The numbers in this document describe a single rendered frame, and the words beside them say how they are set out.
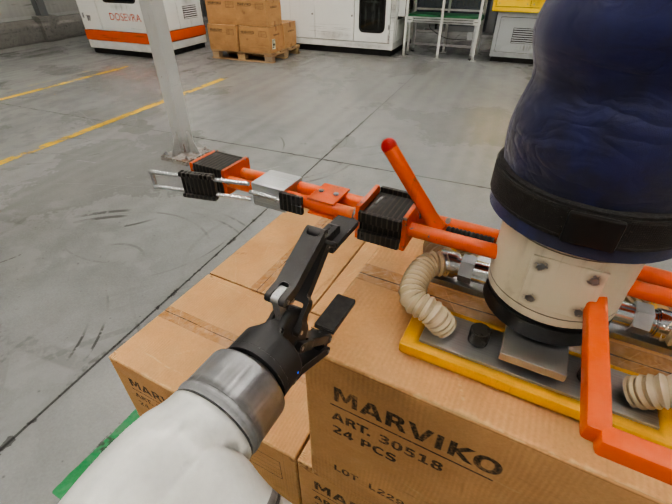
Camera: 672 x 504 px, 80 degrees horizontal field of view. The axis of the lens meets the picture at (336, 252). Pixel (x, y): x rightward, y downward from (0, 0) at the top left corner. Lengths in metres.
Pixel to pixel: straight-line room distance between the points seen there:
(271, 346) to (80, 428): 1.52
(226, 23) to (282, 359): 7.46
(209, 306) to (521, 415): 0.96
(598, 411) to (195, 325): 1.04
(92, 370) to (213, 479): 1.73
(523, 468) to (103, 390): 1.64
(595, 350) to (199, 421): 0.39
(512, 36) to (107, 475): 7.74
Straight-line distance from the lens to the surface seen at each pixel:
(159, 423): 0.36
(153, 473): 0.34
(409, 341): 0.60
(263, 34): 7.33
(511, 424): 0.58
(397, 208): 0.63
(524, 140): 0.48
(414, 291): 0.58
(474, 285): 0.67
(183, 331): 1.25
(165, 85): 3.66
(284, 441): 0.99
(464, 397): 0.59
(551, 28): 0.47
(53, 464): 1.84
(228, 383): 0.37
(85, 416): 1.91
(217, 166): 0.78
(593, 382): 0.46
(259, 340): 0.40
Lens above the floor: 1.41
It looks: 37 degrees down
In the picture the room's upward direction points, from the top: straight up
